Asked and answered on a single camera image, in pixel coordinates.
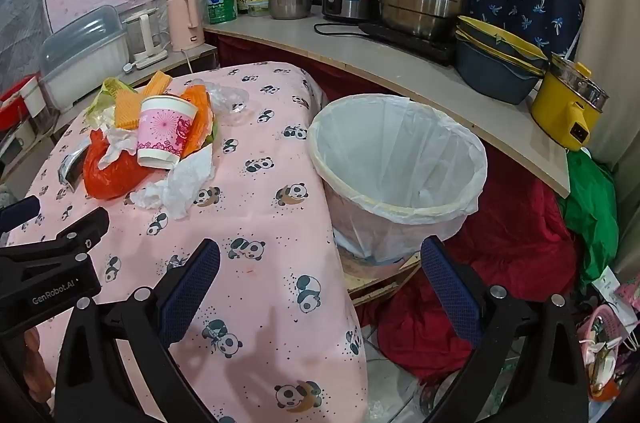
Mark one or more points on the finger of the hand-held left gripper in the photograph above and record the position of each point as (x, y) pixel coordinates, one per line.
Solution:
(75, 230)
(20, 209)

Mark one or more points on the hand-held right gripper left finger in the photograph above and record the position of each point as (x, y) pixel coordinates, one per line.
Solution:
(192, 288)

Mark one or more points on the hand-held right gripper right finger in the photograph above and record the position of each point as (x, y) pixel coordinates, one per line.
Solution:
(450, 288)

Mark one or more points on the red-orange plastic bag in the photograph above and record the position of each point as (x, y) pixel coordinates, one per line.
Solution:
(105, 173)

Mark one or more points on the white tissue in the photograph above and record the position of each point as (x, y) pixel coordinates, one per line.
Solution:
(117, 145)
(190, 175)

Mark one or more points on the yellow-orange foam fruit net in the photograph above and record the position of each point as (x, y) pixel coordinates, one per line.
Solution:
(159, 84)
(126, 105)

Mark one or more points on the pink paper cup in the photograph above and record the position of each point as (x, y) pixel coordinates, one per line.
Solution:
(165, 128)

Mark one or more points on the white lined trash bin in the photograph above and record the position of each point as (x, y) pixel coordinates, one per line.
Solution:
(400, 153)

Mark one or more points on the clear plastic bag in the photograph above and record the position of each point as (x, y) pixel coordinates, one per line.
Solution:
(226, 98)

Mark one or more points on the person's left hand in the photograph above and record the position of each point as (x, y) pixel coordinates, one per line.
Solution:
(37, 370)

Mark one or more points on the silver foil wrapper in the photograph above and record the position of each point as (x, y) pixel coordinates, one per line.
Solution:
(72, 164)

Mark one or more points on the wooden stool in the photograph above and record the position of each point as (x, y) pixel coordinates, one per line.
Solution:
(380, 275)

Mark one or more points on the red cloth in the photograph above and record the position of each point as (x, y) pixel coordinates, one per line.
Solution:
(510, 243)

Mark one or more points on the red plastic container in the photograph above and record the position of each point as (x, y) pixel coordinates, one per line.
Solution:
(12, 100)

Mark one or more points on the pink panda print tablecloth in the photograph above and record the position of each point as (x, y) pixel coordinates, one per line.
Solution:
(270, 203)

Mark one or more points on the light green plastic wrapper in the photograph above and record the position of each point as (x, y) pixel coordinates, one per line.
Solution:
(102, 98)

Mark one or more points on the white dish box clear lid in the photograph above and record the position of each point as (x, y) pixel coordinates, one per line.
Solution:
(85, 68)

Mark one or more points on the pink plastic basket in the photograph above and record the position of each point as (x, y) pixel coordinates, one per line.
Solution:
(607, 323)

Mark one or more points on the green plastic bag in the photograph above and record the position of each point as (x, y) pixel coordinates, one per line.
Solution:
(590, 203)

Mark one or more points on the orange printed plastic bag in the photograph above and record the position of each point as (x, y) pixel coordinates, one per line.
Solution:
(197, 118)

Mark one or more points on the white power plug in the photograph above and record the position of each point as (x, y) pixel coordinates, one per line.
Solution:
(129, 67)

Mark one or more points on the yellow electric pot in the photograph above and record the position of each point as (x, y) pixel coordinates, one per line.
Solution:
(555, 108)

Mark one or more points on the white electric glass kettle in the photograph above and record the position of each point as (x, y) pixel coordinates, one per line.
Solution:
(145, 30)

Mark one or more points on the pink electric kettle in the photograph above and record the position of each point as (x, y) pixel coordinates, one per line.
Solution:
(182, 20)

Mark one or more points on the black induction cooktop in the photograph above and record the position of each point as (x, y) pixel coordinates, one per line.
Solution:
(432, 48)

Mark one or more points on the yellow rimmed plastic basin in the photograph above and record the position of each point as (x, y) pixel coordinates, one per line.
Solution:
(500, 38)

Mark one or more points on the green canister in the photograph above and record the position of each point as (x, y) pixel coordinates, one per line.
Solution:
(220, 3)

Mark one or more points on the small steel pot with lid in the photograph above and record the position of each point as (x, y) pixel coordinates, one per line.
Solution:
(290, 5)

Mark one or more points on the beige curtain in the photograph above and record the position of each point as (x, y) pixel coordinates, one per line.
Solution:
(600, 3)

